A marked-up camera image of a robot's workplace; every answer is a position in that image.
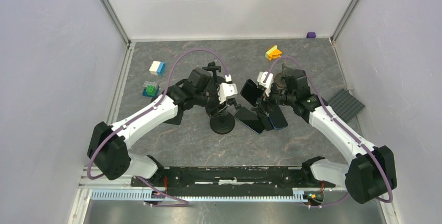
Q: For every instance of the purple small block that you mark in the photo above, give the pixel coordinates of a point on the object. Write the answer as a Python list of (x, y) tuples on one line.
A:
[(311, 35)]

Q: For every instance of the yellow orange toy block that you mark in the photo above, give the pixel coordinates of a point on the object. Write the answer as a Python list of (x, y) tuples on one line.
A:
[(273, 53)]

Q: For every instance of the dark blue edged phone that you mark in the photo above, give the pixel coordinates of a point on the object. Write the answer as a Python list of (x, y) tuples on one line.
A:
[(277, 118)]

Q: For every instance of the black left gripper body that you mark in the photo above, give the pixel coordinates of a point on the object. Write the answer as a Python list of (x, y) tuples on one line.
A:
[(212, 105)]

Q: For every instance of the dark grey phone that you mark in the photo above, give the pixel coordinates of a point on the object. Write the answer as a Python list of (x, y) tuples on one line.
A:
[(264, 119)]

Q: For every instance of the green blue toy bricks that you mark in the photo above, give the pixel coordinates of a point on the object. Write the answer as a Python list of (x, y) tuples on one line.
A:
[(150, 89)]

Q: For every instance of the black flat phone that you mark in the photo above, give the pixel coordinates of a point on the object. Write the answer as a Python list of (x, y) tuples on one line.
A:
[(250, 119)]

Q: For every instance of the black phone stand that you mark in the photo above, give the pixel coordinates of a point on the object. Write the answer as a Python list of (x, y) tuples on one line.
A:
[(221, 121), (215, 69)]

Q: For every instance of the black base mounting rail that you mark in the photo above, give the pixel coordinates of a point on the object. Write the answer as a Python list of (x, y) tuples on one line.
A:
[(233, 181)]

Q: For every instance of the black front phone stand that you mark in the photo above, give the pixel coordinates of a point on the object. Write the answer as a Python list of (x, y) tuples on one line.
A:
[(221, 121)]

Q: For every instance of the black rear phone stand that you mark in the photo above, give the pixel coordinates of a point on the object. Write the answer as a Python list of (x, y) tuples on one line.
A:
[(215, 69)]

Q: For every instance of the white blue toy block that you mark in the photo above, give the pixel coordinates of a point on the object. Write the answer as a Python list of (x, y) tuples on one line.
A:
[(157, 68)]

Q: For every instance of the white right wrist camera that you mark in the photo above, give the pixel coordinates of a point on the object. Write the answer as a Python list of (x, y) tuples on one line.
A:
[(265, 81)]

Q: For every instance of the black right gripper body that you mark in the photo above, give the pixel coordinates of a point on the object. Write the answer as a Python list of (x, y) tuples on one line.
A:
[(283, 97)]

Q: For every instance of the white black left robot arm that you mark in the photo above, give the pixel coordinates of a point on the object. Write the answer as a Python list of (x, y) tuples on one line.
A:
[(109, 146)]

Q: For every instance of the grey studded baseplate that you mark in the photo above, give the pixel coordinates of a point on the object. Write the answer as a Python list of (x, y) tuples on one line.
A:
[(345, 105)]

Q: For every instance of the black phone light blue edge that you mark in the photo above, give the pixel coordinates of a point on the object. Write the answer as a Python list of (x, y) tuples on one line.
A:
[(250, 92)]

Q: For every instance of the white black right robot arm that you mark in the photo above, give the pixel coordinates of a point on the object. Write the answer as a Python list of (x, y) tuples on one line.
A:
[(369, 172)]

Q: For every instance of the black folding desk stand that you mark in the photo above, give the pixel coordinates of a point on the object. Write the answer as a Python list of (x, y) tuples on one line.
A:
[(175, 120)]

